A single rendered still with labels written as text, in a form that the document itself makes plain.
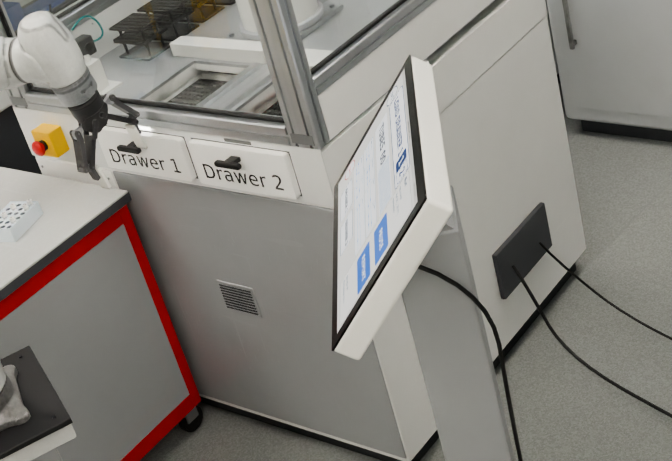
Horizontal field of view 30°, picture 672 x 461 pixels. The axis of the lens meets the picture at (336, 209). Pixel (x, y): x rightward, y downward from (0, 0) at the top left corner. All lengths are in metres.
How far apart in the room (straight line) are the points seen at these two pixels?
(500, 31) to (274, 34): 0.80
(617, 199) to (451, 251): 1.96
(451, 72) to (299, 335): 0.72
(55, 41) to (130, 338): 0.87
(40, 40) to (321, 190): 0.66
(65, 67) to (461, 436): 1.13
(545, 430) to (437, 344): 1.04
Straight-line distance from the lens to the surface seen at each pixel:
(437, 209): 1.83
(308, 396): 3.16
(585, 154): 4.28
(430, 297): 2.14
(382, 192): 2.05
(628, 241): 3.81
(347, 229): 2.17
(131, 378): 3.25
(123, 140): 3.01
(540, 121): 3.36
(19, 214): 3.11
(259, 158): 2.70
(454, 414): 2.30
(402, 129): 2.10
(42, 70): 2.73
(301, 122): 2.59
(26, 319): 2.99
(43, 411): 2.43
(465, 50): 3.01
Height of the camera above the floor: 2.11
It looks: 30 degrees down
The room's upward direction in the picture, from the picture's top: 16 degrees counter-clockwise
